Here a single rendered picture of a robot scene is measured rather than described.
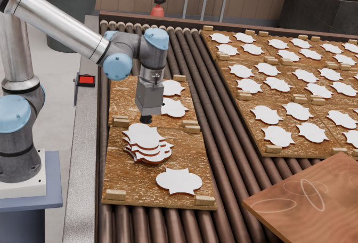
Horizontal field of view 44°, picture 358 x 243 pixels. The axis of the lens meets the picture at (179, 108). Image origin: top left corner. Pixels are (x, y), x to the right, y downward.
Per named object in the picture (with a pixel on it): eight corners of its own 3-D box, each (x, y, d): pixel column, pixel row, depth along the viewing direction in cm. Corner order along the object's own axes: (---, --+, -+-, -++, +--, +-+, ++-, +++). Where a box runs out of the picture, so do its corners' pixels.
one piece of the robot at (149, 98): (175, 77, 137) (168, 120, 145) (165, 64, 144) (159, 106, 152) (145, 78, 133) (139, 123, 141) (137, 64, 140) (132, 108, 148)
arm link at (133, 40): (102, 39, 125) (140, 43, 126) (106, 25, 134) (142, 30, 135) (100, 64, 129) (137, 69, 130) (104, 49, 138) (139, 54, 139)
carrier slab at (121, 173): (100, 203, 130) (101, 199, 129) (110, 127, 165) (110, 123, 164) (216, 211, 135) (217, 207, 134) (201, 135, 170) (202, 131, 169)
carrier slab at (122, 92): (108, 126, 165) (108, 122, 164) (111, 77, 200) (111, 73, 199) (198, 132, 171) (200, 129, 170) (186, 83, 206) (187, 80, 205)
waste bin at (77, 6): (30, 41, 437) (29, -28, 402) (70, 30, 476) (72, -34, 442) (66, 60, 414) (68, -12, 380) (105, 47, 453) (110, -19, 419)
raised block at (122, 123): (113, 127, 162) (113, 120, 161) (113, 123, 164) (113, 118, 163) (129, 128, 163) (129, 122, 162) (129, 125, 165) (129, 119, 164)
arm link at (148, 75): (160, 59, 142) (169, 70, 135) (158, 72, 144) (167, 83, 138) (138, 59, 139) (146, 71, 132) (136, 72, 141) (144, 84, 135)
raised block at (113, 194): (105, 200, 129) (105, 192, 128) (105, 195, 131) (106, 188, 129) (125, 201, 130) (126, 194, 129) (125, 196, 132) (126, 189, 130)
